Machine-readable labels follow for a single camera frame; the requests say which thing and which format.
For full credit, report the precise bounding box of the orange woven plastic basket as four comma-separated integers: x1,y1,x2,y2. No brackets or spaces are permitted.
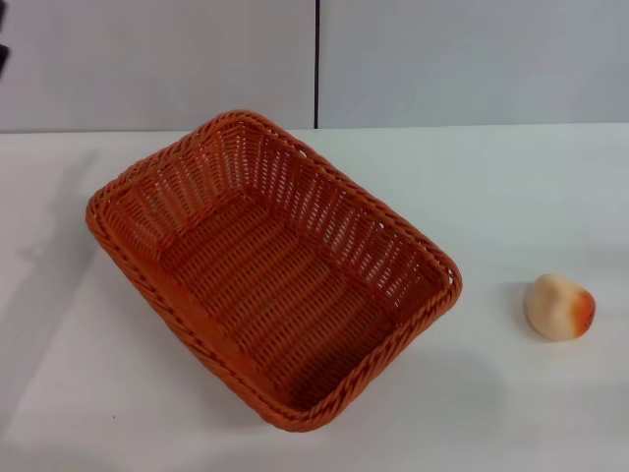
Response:
85,110,464,435

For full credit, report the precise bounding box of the cream and orange toy peach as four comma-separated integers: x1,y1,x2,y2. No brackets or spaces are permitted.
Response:
525,272,599,341

